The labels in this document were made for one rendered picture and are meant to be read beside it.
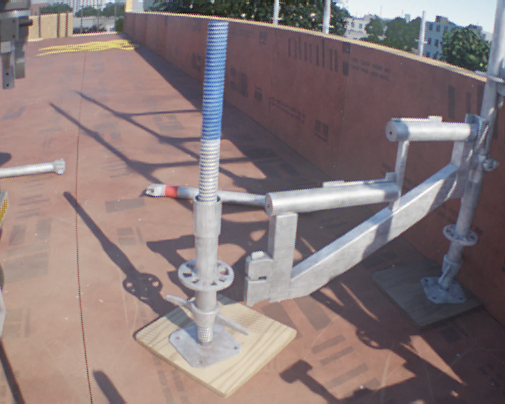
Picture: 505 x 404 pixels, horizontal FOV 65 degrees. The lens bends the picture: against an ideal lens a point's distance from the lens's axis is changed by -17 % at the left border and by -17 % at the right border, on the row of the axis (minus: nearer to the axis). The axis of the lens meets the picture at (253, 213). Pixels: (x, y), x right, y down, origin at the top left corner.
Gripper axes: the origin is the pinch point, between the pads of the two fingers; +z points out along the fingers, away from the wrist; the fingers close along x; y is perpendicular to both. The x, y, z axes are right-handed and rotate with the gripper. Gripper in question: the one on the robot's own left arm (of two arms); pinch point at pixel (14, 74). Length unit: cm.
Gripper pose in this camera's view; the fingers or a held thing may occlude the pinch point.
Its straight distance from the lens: 105.2
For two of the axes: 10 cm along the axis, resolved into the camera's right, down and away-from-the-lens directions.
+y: 9.5, -0.7, 3.0
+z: -0.7, 9.0, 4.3
